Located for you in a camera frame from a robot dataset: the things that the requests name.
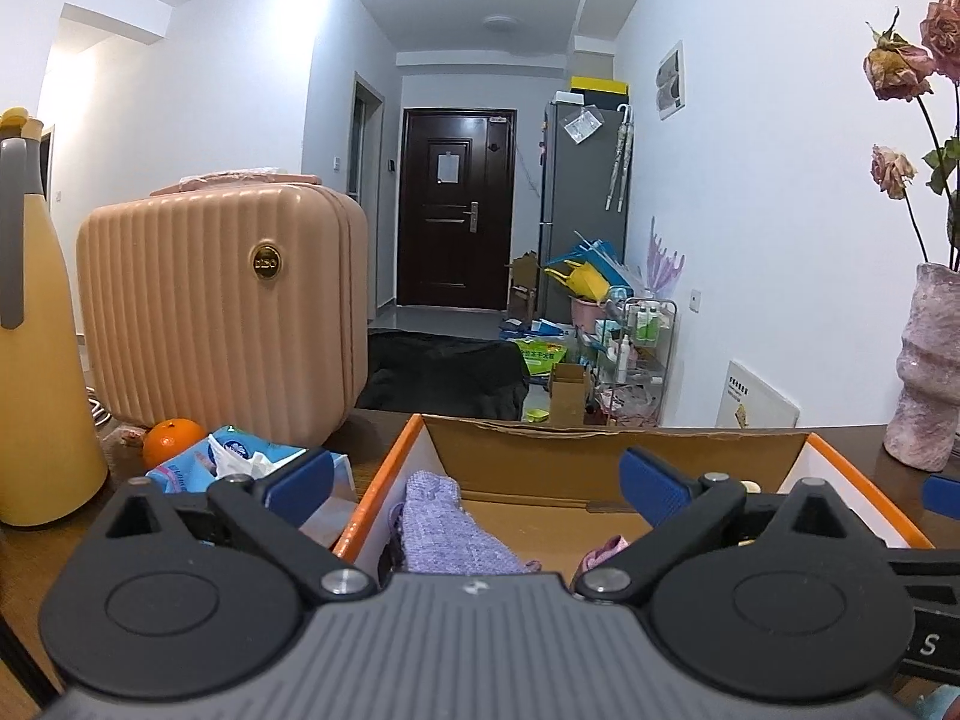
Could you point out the orange fruit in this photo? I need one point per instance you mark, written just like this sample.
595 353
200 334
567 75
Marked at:
172 442

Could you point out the bunch of dried pink roses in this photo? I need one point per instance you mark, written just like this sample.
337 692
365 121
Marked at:
896 67

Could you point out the blue bags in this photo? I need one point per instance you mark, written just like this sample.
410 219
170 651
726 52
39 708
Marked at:
604 255

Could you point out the orange cardboard box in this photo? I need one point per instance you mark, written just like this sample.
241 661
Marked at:
525 465

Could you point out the grey refrigerator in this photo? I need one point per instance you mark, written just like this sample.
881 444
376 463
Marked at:
577 210

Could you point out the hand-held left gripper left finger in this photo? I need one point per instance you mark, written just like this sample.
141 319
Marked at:
300 481

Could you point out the green printed bag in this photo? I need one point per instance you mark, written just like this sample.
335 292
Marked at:
541 356

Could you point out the round ceiling lamp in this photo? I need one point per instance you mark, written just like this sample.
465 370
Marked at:
501 22

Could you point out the black floor mat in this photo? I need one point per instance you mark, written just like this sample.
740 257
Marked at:
442 379

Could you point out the white wall socket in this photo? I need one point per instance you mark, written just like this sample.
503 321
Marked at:
694 301

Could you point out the yellow thermos jug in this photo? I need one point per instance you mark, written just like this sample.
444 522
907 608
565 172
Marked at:
45 390

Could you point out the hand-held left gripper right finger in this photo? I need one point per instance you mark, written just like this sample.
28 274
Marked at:
654 487

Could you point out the pink ribbed suitcase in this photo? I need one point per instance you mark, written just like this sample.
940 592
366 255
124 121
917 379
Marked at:
210 330

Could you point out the blue tissue pack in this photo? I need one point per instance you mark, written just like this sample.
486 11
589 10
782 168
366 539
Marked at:
240 457

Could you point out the white folded umbrella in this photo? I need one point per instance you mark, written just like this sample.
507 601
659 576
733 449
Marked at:
621 157

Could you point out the white flat board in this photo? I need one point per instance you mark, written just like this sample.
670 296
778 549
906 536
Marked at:
757 401

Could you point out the clear plastic packet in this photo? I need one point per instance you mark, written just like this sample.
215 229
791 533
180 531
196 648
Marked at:
583 126

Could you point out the dark brown entrance door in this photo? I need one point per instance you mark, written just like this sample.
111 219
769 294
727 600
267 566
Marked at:
450 255

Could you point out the purple wall decoration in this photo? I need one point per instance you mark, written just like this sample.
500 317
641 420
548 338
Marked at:
664 259

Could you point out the grey interior door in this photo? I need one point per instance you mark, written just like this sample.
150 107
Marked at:
367 202

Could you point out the open brown cardboard box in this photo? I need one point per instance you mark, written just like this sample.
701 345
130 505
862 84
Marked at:
523 289

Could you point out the pink bucket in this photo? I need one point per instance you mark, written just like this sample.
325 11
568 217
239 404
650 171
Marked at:
586 311

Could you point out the yellow box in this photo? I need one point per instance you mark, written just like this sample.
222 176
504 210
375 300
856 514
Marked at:
598 88

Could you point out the yellow bag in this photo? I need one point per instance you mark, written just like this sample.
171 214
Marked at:
581 281

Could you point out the small brown cardboard box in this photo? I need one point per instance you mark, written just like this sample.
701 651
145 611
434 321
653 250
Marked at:
570 397

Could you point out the white paper notice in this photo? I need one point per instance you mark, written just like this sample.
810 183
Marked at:
448 167

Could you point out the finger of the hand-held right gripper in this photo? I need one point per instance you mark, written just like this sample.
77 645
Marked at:
943 496
926 568

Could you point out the pink textured vase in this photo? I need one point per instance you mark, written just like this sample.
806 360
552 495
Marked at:
926 390

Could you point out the wall poster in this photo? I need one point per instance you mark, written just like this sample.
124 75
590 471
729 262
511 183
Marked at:
670 82

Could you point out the lilac knitted pouch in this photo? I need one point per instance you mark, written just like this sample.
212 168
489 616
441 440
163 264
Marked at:
450 532

